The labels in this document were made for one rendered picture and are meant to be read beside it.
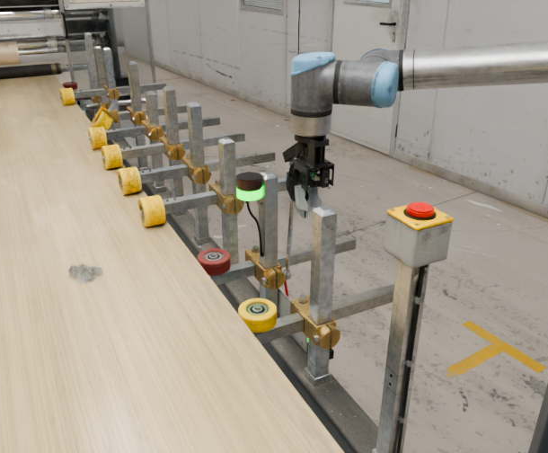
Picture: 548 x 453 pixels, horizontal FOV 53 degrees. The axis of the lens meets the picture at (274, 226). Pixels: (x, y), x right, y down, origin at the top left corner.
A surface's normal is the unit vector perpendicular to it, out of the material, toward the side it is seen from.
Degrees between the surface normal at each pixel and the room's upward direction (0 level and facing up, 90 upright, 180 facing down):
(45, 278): 0
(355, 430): 0
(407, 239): 90
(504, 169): 90
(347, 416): 0
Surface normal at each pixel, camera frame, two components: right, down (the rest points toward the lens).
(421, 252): 0.45, 0.39
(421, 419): 0.00, -0.90
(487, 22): -0.84, 0.24
